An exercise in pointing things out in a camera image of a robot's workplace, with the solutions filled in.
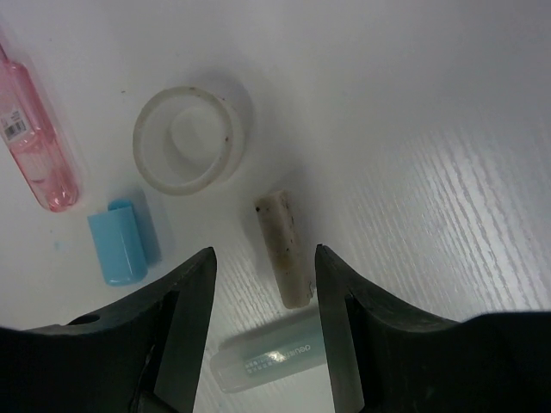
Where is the blue eraser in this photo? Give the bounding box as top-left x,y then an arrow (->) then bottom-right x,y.
87,187 -> 162,287

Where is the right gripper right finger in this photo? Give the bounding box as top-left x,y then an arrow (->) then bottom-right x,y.
315,244 -> 550,412

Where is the pink correction tape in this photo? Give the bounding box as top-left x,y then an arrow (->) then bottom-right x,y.
1,30 -> 84,213

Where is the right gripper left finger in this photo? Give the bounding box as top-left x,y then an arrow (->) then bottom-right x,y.
1,248 -> 217,412

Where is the clear tape roll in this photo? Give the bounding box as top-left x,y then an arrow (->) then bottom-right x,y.
132,71 -> 253,196

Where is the green highlighter marker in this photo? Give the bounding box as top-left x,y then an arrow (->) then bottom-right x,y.
210,308 -> 326,393

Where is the beige eraser stick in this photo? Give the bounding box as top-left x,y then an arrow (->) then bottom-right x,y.
255,190 -> 313,310

